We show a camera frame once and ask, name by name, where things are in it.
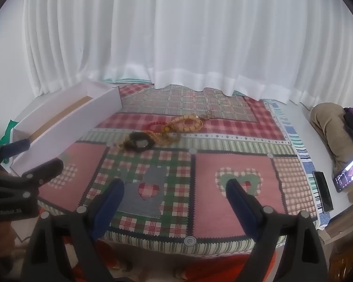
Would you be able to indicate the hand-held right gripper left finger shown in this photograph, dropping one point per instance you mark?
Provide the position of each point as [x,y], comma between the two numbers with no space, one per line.
[113,199]

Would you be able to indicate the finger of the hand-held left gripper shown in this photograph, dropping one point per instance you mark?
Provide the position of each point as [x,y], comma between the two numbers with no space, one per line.
[19,146]
[48,169]

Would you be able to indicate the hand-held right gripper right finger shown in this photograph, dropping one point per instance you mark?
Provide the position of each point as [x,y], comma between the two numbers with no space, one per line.
[238,202]

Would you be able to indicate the white cardboard box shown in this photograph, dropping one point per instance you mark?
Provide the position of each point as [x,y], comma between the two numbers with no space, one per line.
[67,120]

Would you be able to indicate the green cloth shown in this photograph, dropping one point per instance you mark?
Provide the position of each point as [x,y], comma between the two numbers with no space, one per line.
[8,135]

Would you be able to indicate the plaid patchwork mat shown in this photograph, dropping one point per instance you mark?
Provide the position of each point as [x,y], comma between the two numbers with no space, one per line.
[211,158]

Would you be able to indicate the person's orange pants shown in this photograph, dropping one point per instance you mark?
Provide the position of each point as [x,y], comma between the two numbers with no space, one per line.
[153,265]

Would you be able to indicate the black phone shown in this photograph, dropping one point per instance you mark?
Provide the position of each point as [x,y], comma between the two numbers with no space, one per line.
[323,191]

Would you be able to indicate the phone with lit screen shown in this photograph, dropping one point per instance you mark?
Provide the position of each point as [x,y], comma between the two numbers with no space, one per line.
[347,174]

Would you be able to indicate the wooden furniture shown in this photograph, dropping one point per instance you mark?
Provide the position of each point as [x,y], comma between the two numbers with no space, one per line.
[345,241]

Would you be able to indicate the white curtain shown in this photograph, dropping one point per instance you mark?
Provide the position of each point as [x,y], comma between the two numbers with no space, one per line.
[176,35]

